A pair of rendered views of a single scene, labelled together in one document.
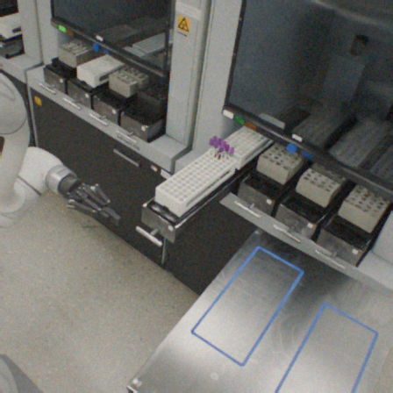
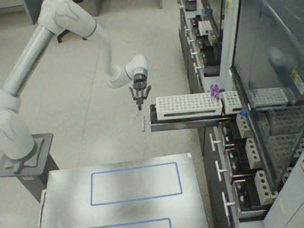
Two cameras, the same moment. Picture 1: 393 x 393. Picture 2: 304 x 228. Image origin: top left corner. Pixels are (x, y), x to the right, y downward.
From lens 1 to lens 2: 0.89 m
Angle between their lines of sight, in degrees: 43
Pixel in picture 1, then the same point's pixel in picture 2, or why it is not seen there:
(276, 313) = (137, 200)
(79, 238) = not seen: hidden behind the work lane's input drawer
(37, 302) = (140, 137)
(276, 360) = (107, 217)
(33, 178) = (128, 69)
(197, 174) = (189, 102)
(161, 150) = (207, 83)
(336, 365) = not seen: outside the picture
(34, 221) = not seen: hidden behind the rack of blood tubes
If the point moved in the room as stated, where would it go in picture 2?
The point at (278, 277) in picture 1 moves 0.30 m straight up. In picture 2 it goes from (163, 185) to (157, 135)
